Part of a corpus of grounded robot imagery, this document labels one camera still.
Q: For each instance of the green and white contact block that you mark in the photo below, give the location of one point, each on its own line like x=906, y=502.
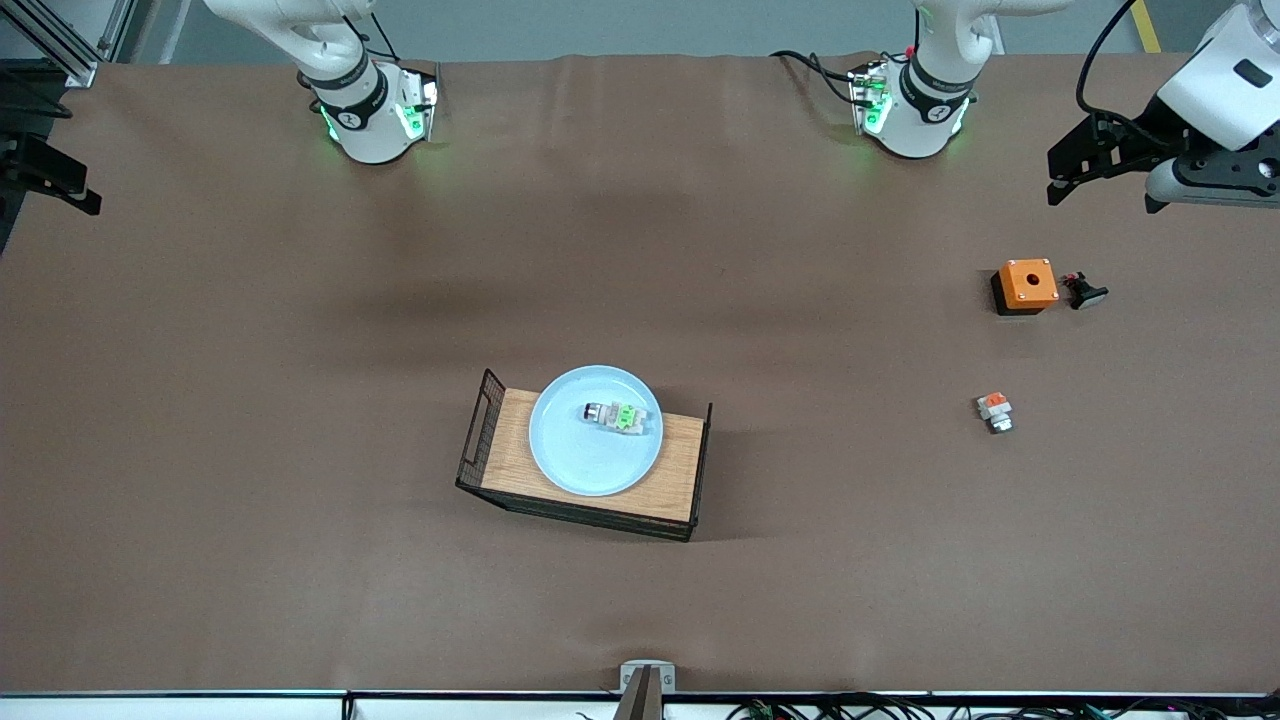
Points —
x=625, y=418

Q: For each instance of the black button with white cap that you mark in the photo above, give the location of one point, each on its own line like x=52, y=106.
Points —
x=1085, y=293

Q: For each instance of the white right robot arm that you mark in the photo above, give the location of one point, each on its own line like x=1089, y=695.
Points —
x=368, y=130

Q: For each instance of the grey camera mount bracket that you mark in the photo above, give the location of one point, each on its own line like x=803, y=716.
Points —
x=645, y=700

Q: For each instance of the brown table cover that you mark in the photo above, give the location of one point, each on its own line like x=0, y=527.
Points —
x=300, y=400

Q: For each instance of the light blue round plate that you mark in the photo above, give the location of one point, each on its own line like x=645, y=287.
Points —
x=580, y=460

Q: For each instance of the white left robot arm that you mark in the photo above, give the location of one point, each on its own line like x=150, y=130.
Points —
x=930, y=130

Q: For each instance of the white table edge rail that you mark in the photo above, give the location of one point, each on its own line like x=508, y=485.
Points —
x=200, y=708

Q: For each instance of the white button with orange label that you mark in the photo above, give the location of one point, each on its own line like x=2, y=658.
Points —
x=995, y=410

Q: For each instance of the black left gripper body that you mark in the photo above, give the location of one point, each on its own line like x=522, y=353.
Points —
x=1141, y=136

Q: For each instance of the orange button enclosure box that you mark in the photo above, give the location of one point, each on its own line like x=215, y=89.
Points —
x=1028, y=283

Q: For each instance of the aluminium frame profile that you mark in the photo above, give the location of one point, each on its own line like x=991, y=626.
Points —
x=70, y=58

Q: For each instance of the base connector box green light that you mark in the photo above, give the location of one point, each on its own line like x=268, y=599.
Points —
x=872, y=100
x=415, y=115

